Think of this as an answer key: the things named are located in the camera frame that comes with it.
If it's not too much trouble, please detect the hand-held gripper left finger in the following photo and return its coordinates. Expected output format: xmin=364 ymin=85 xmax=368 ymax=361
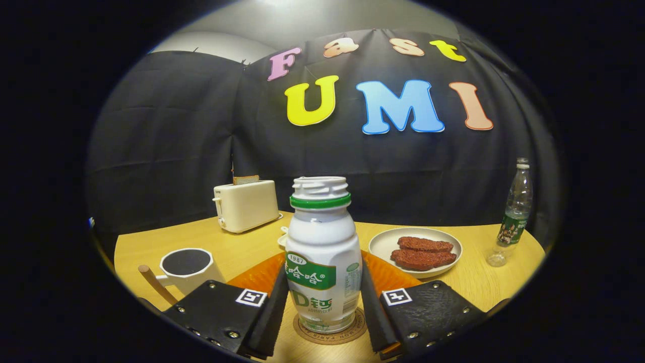
xmin=162 ymin=252 xmax=289 ymax=359

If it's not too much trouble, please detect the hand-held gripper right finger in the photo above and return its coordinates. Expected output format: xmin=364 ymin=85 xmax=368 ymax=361
xmin=360 ymin=251 xmax=488 ymax=359

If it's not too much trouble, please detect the round cork coaster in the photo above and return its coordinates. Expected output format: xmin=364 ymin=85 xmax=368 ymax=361
xmin=293 ymin=308 xmax=367 ymax=345

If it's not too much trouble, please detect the white cup wooden handle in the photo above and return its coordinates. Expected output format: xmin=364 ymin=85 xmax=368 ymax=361
xmin=139 ymin=248 xmax=226 ymax=306

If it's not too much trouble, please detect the white juice bottle green label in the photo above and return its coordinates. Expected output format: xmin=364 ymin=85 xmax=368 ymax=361
xmin=285 ymin=176 xmax=363 ymax=333

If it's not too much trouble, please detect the clear plastic water bottle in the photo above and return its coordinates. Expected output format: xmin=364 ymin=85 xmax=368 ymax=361
xmin=486 ymin=158 xmax=534 ymax=267

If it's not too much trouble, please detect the white round plate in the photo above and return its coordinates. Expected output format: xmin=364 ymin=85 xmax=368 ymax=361
xmin=368 ymin=227 xmax=463 ymax=279

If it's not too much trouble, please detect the wooden table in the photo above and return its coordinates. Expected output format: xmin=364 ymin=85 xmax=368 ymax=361
xmin=114 ymin=211 xmax=546 ymax=363

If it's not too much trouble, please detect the red-brown meat slice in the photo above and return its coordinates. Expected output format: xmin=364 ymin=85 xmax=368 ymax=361
xmin=391 ymin=249 xmax=458 ymax=271
xmin=397 ymin=236 xmax=454 ymax=253

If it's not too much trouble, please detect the cream toaster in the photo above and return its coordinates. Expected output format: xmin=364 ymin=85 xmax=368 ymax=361
xmin=213 ymin=180 xmax=283 ymax=233

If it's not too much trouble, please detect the black backdrop cloth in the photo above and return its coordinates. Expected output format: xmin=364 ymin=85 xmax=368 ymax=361
xmin=85 ymin=28 xmax=562 ymax=253

